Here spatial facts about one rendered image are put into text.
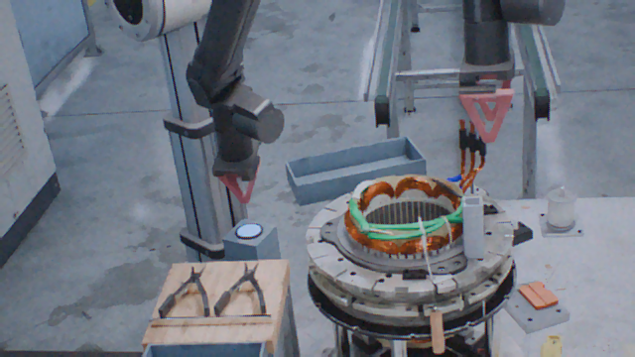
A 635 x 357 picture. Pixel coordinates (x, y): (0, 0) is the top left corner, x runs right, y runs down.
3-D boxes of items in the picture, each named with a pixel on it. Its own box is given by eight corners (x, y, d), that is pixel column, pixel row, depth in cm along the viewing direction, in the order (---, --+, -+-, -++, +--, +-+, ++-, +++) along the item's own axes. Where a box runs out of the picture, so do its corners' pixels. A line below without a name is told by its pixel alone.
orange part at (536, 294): (560, 303, 161) (560, 299, 161) (536, 310, 160) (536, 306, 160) (540, 284, 167) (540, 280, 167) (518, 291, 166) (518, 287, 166)
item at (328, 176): (414, 256, 183) (407, 135, 169) (432, 284, 174) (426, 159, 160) (301, 282, 179) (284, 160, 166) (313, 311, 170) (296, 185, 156)
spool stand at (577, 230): (584, 236, 183) (586, 195, 178) (542, 237, 184) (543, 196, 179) (578, 214, 190) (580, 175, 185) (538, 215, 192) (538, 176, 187)
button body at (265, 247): (293, 338, 164) (276, 225, 151) (275, 361, 158) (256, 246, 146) (262, 330, 167) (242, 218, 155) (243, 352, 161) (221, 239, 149)
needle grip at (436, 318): (441, 313, 120) (444, 353, 121) (441, 308, 121) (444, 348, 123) (430, 314, 120) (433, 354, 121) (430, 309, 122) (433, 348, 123)
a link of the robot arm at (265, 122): (222, 45, 135) (184, 76, 131) (274, 60, 128) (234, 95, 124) (246, 102, 143) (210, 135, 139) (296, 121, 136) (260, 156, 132)
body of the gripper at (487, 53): (514, 60, 116) (512, 6, 113) (512, 83, 107) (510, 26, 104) (465, 62, 118) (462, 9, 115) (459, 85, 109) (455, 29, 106)
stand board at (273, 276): (275, 353, 120) (273, 340, 119) (144, 356, 122) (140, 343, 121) (291, 271, 137) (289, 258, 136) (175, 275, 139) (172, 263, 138)
